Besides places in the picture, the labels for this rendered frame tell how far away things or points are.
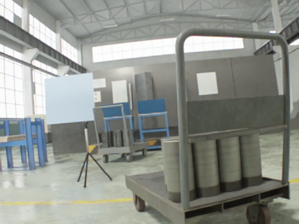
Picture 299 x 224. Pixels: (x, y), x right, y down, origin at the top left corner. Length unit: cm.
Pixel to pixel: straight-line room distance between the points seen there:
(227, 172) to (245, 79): 636
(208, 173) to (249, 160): 24
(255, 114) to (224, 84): 627
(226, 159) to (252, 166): 16
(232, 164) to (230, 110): 30
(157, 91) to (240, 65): 222
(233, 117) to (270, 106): 21
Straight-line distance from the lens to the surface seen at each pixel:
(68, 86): 788
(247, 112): 128
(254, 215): 161
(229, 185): 143
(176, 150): 128
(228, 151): 140
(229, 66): 768
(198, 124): 116
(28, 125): 519
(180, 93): 110
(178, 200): 132
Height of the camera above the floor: 62
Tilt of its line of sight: 2 degrees up
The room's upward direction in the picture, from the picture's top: 5 degrees counter-clockwise
